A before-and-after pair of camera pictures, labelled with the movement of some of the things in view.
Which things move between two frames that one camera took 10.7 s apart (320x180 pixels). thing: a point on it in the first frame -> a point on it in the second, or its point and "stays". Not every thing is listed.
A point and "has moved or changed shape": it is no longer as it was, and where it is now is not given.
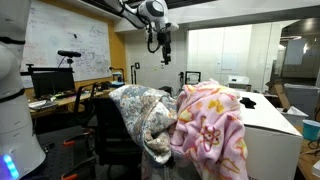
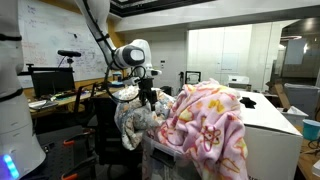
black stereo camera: x=69 y=54 stays
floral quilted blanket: x=151 y=116 has moved or changed shape
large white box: x=274 y=145 stays
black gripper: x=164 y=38 -> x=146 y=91
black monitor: x=50 y=80 stays
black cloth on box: x=248 y=102 stays
